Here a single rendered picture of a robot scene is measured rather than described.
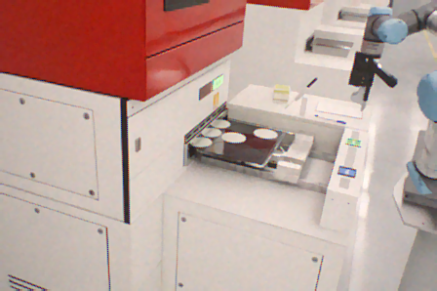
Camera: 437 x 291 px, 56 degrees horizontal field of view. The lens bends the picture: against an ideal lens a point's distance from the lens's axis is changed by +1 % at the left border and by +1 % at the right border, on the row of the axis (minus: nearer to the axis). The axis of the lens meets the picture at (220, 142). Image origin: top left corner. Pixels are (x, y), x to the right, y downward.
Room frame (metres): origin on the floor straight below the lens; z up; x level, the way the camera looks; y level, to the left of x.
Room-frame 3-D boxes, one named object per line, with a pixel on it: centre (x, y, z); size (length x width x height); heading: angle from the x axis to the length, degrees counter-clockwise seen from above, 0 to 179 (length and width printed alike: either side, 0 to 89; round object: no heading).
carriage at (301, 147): (1.47, -0.31, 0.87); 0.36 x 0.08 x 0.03; 161
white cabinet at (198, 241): (1.55, -0.27, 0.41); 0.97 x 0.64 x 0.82; 161
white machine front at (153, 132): (1.40, 0.13, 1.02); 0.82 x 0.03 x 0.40; 161
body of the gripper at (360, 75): (1.46, -0.49, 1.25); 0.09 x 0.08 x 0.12; 71
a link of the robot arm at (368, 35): (1.45, -0.50, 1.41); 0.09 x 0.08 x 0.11; 3
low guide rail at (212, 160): (1.38, -0.17, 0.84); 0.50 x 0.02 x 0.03; 71
